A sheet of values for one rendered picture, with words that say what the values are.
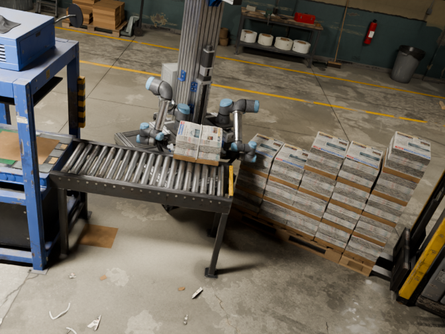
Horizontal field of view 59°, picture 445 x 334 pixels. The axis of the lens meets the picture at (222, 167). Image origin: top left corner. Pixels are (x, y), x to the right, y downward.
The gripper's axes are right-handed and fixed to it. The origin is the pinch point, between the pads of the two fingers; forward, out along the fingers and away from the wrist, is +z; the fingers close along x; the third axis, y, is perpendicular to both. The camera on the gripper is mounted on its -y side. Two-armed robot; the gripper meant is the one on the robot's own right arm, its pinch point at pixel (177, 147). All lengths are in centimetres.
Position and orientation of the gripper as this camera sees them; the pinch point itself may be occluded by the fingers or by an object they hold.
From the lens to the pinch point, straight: 352.0
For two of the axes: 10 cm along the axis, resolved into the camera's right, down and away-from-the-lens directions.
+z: 9.8, 1.6, 0.7
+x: 0.1, -4.6, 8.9
